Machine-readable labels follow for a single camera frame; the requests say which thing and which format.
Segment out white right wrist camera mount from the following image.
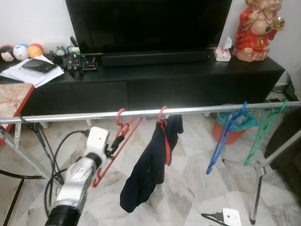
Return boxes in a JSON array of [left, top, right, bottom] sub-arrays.
[[222, 208, 242, 226]]

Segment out blue plastic hanger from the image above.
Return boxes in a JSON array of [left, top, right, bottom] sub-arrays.
[[206, 101, 248, 175]]

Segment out white tissue pack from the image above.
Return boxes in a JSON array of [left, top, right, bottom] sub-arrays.
[[214, 37, 233, 62]]

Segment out grey white fabric cover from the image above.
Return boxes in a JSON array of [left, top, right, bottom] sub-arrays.
[[287, 66, 301, 97]]

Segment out black wallet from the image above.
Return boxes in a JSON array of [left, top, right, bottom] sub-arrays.
[[22, 59, 57, 74]]

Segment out orange round plush toy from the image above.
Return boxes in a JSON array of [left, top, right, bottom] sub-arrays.
[[27, 43, 44, 58]]

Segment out silver metal clothes rack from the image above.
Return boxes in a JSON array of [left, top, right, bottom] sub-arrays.
[[0, 100, 301, 226]]

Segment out green plastic hanger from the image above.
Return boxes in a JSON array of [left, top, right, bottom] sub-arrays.
[[244, 99, 288, 165]]

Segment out thin black wire hanger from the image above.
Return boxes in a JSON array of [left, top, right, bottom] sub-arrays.
[[21, 117, 55, 158]]

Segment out navy shirt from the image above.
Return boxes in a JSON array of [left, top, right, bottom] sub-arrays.
[[120, 114, 184, 213]]

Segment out pink red plastic hanger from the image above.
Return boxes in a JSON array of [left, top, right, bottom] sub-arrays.
[[92, 108, 143, 188]]

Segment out white paper stack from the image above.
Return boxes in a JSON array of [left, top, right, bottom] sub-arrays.
[[0, 56, 65, 89]]

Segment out red hanger under navy shirt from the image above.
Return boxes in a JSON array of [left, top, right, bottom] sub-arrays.
[[158, 106, 172, 166]]

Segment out red laughing Buddha statue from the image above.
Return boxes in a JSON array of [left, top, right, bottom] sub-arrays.
[[234, 0, 285, 63]]

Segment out white round plush toy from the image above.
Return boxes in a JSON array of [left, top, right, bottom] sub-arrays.
[[13, 44, 30, 61]]

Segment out black eared plush toy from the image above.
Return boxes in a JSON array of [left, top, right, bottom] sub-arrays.
[[0, 45, 15, 63]]

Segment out orange bucket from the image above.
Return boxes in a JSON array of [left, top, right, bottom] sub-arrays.
[[213, 121, 247, 145]]

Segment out black television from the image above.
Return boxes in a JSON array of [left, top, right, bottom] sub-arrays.
[[65, 0, 233, 54]]

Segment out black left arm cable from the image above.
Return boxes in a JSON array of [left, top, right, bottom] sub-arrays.
[[44, 129, 90, 217]]

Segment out black soundbar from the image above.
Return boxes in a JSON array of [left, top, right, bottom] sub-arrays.
[[101, 48, 210, 67]]

